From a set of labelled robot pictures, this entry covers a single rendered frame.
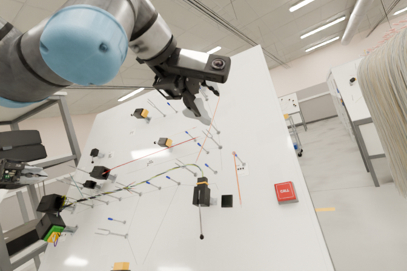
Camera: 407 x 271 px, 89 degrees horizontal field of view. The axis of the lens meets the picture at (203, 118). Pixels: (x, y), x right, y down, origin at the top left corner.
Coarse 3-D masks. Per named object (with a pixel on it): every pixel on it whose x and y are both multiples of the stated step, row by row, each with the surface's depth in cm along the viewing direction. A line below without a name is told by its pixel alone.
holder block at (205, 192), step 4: (196, 188) 67; (200, 188) 66; (204, 188) 66; (208, 188) 68; (196, 192) 66; (200, 192) 65; (204, 192) 65; (208, 192) 67; (196, 196) 65; (200, 196) 65; (204, 196) 64; (208, 196) 67; (196, 200) 65; (200, 200) 64; (204, 200) 64; (208, 200) 66; (196, 204) 65; (200, 204) 64; (204, 204) 64; (208, 204) 65
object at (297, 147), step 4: (284, 116) 513; (288, 116) 537; (292, 120) 540; (292, 128) 498; (292, 132) 536; (296, 132) 526; (296, 140) 497; (296, 144) 513; (300, 144) 537; (296, 148) 502; (300, 148) 508; (300, 156) 498
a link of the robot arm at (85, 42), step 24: (72, 0) 21; (96, 0) 22; (120, 0) 24; (48, 24) 20; (72, 24) 19; (96, 24) 20; (120, 24) 23; (24, 48) 23; (48, 48) 19; (72, 48) 20; (96, 48) 20; (120, 48) 22; (48, 72) 24; (72, 72) 22; (96, 72) 22
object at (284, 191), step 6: (276, 186) 61; (282, 186) 60; (288, 186) 60; (276, 192) 60; (282, 192) 59; (288, 192) 59; (294, 192) 58; (282, 198) 59; (288, 198) 58; (294, 198) 57
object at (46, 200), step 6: (42, 198) 96; (48, 198) 93; (54, 198) 93; (60, 198) 97; (66, 198) 97; (42, 204) 93; (48, 204) 91; (54, 204) 96; (60, 204) 95; (66, 204) 100; (36, 210) 93; (42, 210) 91; (48, 210) 91; (54, 210) 92; (66, 210) 101; (72, 210) 102
